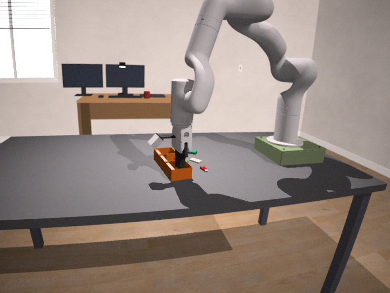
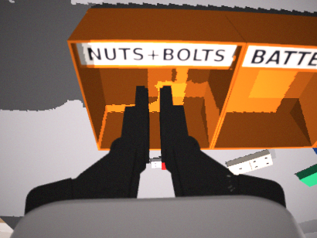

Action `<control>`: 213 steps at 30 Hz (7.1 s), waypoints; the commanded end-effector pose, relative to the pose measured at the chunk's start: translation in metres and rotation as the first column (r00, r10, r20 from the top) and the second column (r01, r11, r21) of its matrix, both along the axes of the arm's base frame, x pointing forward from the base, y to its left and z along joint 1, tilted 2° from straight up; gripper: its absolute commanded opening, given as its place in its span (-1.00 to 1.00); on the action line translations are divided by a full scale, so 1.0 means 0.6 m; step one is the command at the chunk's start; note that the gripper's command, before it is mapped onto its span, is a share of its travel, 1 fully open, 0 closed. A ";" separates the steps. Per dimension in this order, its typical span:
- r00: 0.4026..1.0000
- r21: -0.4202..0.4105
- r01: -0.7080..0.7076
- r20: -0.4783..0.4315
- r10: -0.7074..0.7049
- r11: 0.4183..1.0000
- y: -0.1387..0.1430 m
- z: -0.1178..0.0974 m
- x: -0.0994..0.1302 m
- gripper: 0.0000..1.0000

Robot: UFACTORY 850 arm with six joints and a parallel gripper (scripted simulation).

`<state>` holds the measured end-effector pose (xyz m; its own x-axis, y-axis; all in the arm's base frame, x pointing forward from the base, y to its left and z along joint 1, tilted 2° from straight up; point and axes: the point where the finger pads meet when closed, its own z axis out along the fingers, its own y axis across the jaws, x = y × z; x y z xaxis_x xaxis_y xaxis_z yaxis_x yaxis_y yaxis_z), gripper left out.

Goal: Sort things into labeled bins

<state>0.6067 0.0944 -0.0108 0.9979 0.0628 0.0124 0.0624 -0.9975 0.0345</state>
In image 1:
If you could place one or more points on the orange rack of bins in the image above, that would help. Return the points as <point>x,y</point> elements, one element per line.
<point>166,159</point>

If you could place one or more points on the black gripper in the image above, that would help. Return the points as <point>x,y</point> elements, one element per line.
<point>182,143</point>

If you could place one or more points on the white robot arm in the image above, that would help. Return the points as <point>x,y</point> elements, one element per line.
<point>189,97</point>

